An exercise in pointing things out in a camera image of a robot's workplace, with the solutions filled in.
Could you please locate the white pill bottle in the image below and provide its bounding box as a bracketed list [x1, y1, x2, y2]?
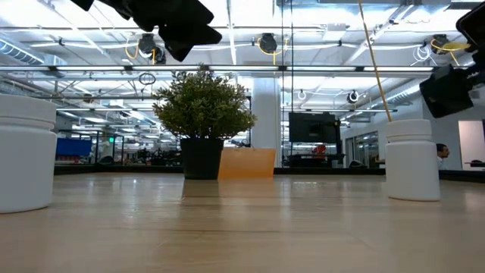
[384, 118, 442, 202]
[0, 93, 58, 214]

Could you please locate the yellow hanging cable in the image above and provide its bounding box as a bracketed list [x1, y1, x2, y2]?
[357, 0, 393, 123]

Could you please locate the black hanging cable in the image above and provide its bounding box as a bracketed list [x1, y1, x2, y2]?
[289, 0, 295, 115]

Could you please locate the orange plastic basket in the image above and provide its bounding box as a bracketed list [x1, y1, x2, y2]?
[217, 147, 277, 180]

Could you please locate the long ceiling light fixture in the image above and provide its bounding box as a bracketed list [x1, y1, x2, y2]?
[0, 64, 435, 74]

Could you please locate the blue panel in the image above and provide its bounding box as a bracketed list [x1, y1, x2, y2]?
[55, 137, 93, 157]

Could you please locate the white building pillar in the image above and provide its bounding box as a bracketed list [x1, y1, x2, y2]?
[251, 77, 282, 168]

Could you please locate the black monitor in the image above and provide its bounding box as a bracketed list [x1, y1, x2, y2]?
[288, 111, 342, 144]

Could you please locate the green artificial plant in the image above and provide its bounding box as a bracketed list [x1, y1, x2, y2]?
[152, 64, 258, 140]

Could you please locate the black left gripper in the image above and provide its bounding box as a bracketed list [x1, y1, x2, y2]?
[97, 0, 223, 63]

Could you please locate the black plant pot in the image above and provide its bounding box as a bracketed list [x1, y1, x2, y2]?
[180, 137, 224, 180]

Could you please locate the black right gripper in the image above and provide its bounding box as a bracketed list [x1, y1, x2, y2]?
[418, 2, 485, 119]

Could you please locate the black table frame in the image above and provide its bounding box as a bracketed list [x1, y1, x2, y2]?
[54, 165, 485, 184]

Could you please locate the person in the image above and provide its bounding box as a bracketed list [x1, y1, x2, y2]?
[435, 143, 451, 171]

